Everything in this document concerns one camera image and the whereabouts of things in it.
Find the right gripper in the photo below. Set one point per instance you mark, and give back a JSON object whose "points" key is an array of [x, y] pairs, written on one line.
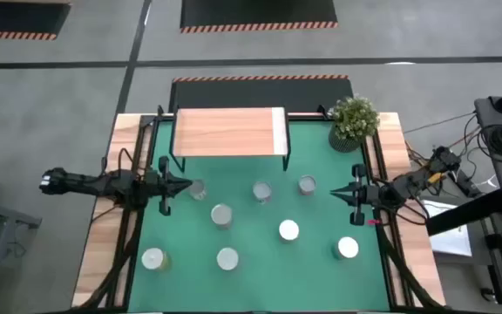
{"points": [[357, 196]]}

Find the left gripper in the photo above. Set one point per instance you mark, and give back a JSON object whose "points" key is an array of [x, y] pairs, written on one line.
{"points": [[164, 192]]}

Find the peaches label tin can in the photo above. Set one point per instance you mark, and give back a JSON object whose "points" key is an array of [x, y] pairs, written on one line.
{"points": [[197, 188]]}

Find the oranges label tin can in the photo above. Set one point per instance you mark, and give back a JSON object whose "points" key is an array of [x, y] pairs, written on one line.
{"points": [[307, 184]]}

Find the carrot print tin can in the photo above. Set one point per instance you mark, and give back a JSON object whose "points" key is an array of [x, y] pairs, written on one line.
{"points": [[221, 214]]}

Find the cherries label tin can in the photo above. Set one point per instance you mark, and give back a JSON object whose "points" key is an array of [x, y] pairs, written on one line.
{"points": [[348, 247]]}

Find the tomatoes label tin can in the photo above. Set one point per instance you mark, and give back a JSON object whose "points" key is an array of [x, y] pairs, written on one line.
{"points": [[288, 230]]}

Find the green pink label tin can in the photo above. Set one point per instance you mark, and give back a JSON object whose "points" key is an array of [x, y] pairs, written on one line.
{"points": [[153, 258]]}

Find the mixed fruit label tin can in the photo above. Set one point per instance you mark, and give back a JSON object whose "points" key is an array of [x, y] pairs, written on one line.
{"points": [[262, 190]]}

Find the pineapple label tin can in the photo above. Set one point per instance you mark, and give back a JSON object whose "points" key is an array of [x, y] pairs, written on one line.
{"points": [[227, 258]]}

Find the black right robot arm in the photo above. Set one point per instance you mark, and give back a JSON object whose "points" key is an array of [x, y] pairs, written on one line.
{"points": [[408, 181]]}

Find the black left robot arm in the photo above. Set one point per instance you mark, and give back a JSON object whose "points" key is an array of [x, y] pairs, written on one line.
{"points": [[85, 183]]}

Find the small red tag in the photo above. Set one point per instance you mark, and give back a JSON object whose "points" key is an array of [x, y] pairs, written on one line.
{"points": [[373, 222]]}

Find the potted plant striped pot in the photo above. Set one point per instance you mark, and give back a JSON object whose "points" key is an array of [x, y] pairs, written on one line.
{"points": [[353, 118]]}

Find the white board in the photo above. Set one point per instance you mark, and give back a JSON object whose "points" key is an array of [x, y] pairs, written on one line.
{"points": [[451, 240]]}

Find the black floor mat striped edge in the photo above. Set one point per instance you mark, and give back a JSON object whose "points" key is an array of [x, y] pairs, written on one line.
{"points": [[259, 93], [259, 13], [15, 17]]}

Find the green table mat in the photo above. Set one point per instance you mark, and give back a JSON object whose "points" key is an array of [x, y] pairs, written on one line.
{"points": [[255, 283]]}

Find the grey equipment cart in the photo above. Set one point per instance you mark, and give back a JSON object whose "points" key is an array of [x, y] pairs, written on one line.
{"points": [[490, 113]]}

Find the black aluminium table frame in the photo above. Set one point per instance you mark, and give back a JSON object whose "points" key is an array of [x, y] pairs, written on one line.
{"points": [[147, 144]]}

